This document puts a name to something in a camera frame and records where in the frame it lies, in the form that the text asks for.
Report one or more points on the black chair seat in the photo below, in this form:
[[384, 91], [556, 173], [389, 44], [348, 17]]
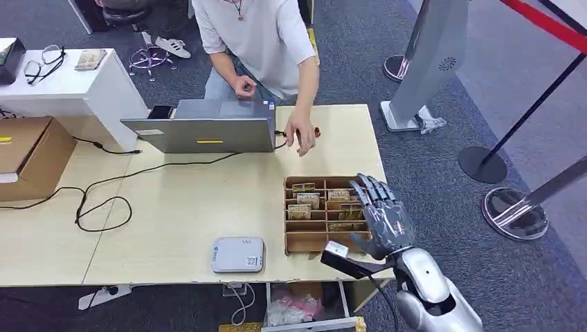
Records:
[[124, 15]]

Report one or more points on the chrome chair base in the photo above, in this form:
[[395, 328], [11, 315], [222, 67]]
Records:
[[150, 60]]

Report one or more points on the black smartphone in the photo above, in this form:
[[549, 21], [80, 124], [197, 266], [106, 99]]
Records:
[[160, 112]]

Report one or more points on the grey laptop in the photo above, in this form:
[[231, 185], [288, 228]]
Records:
[[215, 133]]

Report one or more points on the white cabinet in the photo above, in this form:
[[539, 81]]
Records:
[[69, 97]]

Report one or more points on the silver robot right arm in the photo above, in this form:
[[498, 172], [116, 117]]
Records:
[[435, 293]]

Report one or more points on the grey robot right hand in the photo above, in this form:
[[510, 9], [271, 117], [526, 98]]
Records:
[[390, 224]]

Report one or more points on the person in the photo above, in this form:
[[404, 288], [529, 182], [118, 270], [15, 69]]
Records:
[[257, 41]]

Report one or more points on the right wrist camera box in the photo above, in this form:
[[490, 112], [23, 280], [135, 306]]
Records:
[[348, 262]]

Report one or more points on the stanchion with chrome base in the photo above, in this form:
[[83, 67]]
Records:
[[395, 68], [513, 214]]

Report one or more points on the black-framed glasses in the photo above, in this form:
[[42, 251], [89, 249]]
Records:
[[54, 60]]

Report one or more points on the wooden card sorting box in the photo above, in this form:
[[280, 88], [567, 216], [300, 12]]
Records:
[[307, 238]]

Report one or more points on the person's right hand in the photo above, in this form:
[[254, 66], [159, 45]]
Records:
[[244, 87]]

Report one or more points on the white power strip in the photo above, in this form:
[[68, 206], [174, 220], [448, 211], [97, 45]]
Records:
[[103, 296]]

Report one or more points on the black box device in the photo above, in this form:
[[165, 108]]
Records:
[[10, 60]]

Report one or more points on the white slab on carton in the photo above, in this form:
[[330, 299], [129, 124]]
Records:
[[9, 177]]

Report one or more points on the brown cardboard box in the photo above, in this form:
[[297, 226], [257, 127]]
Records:
[[32, 156]]

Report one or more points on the open drawer under desk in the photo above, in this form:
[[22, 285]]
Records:
[[312, 316]]

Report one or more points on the pink and white bag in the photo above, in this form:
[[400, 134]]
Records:
[[293, 310]]

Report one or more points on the flat grey square device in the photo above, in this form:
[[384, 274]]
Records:
[[238, 255]]

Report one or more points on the card stack on cabinet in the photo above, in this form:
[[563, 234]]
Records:
[[91, 59]]

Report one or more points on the card stack in box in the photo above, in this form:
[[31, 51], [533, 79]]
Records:
[[351, 212], [303, 188], [299, 212], [339, 194], [344, 227], [308, 199]]

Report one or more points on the person's left hand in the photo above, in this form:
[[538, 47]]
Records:
[[300, 133]]

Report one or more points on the white sneaker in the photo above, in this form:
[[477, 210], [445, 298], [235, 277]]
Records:
[[172, 47]]

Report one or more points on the stanchion with black base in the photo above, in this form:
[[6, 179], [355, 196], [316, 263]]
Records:
[[481, 165]]

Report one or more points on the red barrier belt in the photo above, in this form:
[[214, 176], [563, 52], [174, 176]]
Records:
[[548, 24]]

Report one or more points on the grey kiosk stand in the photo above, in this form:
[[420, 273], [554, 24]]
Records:
[[426, 59]]

